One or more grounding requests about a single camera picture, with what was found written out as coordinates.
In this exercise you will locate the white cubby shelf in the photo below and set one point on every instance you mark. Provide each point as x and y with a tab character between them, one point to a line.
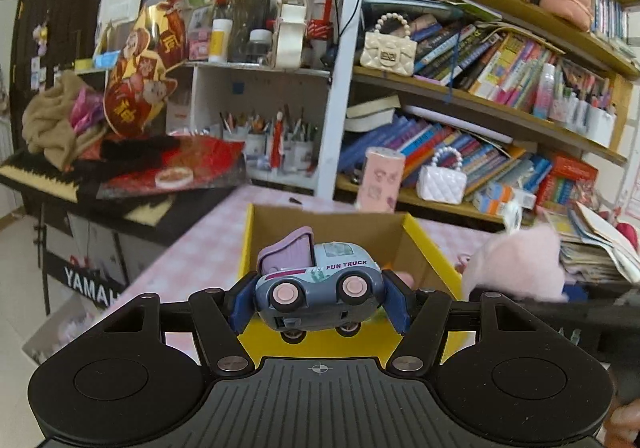
239	103

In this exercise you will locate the orange blue medicine box lower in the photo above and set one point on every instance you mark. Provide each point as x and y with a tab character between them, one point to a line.
488	205

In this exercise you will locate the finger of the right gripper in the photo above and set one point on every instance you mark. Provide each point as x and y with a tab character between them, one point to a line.
593	313

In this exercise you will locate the white ribbon roll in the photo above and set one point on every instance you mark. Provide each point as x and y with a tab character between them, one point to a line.
291	29

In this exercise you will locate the round tape roll on keyboard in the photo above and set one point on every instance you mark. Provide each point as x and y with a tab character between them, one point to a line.
174	178

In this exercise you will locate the pink plush ball toy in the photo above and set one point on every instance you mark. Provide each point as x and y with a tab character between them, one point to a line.
405	278

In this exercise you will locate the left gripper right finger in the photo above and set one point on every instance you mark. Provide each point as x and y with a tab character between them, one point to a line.
420	317

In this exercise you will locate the beige plush blanket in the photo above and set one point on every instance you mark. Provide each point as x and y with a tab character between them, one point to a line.
46	123

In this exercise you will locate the stack of magazines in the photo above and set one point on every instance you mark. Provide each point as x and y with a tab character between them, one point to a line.
592	250

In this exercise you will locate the white yellow bottle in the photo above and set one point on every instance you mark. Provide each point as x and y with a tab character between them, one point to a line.
219	40

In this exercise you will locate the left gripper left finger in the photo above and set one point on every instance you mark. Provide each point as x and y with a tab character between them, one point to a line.
219	318

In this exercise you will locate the white quilted pearl handbag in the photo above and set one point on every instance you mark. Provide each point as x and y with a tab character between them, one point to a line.
439	184

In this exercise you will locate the blue toy fun truck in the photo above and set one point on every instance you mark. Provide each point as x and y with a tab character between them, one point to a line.
306	286

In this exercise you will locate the cream quilted handbag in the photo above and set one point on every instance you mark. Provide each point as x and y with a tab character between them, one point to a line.
389	53

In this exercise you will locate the orange blue medicine box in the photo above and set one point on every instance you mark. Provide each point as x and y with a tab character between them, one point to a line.
488	205
509	193

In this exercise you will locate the orange blue medicine box upper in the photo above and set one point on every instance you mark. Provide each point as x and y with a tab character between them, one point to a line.
509	193

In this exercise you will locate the yellow cardboard box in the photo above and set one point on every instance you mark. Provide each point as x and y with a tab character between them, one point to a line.
376	338

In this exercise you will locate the pink plush pig toy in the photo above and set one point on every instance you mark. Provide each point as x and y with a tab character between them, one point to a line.
519	262

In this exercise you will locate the red tassel doll ornament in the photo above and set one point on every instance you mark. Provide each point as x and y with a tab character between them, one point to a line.
276	154

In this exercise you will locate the pink sticker cylinder box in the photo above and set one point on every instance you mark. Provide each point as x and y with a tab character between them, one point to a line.
381	178

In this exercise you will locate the red gold fortune god decoration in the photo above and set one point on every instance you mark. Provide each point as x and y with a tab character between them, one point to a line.
139	85

